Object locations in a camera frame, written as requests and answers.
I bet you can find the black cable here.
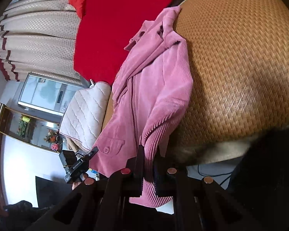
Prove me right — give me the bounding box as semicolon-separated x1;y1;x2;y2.
197;164;239;186

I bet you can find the person's left hand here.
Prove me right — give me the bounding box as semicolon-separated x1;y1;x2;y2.
72;173;89;190

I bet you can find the red blanket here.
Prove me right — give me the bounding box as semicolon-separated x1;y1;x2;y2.
73;0;172;84

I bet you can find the woven bamboo bed mat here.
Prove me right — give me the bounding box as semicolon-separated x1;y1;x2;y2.
102;0;289;165

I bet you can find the pink corduroy jacket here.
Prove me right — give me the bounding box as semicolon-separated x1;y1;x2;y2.
89;6;193;208

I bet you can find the window with grey frame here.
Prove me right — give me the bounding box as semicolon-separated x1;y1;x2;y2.
18;73;83;117

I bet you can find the beige dotted curtain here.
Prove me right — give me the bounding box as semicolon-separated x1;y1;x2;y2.
0;0;81;85

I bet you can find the mirror with flower reflection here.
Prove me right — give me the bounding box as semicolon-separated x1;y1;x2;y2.
0;105;64;153

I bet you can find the white quilted cushion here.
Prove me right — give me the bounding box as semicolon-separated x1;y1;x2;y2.
59;82;111;152

